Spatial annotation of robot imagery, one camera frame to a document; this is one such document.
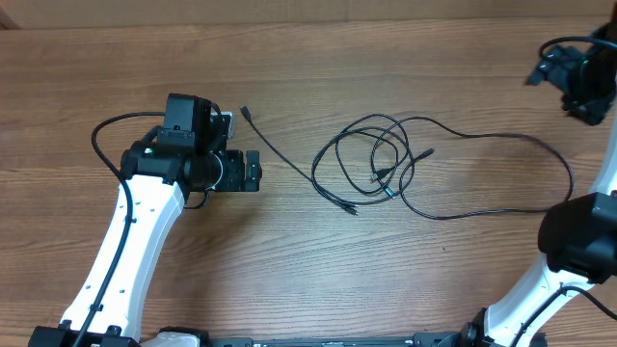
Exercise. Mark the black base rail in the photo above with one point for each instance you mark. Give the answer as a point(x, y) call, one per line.
point(416, 340)

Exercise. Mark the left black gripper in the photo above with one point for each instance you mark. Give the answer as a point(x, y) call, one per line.
point(235, 180)

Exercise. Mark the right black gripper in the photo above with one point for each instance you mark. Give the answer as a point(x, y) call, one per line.
point(553, 68)

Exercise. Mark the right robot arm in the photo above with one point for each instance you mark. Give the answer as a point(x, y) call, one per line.
point(577, 238)

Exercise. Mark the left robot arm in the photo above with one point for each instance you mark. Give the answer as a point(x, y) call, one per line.
point(187, 153)

